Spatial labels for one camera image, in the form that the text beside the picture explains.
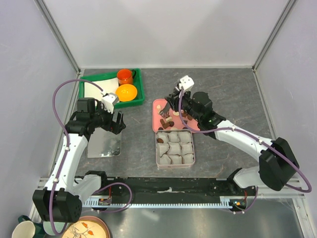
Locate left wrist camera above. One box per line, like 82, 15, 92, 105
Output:
101, 93, 119, 114

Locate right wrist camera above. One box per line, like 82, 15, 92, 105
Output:
175, 75, 194, 92

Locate light green bowl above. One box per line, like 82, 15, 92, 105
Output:
43, 221, 68, 236

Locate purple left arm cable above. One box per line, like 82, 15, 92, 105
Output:
49, 79, 106, 236

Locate pink painted plate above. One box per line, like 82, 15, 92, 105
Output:
62, 216, 111, 238

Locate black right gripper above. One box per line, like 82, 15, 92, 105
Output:
165, 88, 201, 122

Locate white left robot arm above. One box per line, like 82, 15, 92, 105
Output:
33, 93, 126, 223

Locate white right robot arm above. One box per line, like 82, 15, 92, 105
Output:
165, 91, 299, 195

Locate pink chocolate tin box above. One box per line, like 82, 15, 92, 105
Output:
156, 129, 196, 169

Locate silver tin lid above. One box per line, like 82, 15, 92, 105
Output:
87, 128, 122, 158

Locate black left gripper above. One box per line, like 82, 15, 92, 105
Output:
90, 101, 125, 135

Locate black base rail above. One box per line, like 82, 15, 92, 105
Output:
83, 177, 257, 209

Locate green plastic bin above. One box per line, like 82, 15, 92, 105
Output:
78, 68, 145, 109

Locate pink tray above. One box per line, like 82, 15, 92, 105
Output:
152, 99, 200, 132

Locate cream and green mug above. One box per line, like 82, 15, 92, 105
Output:
11, 215, 46, 238

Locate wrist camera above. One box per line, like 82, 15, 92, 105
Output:
101, 93, 119, 114
175, 75, 194, 92

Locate orange mug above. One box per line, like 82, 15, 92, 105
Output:
116, 68, 136, 85

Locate yellow bowl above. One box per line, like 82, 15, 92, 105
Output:
115, 84, 138, 102

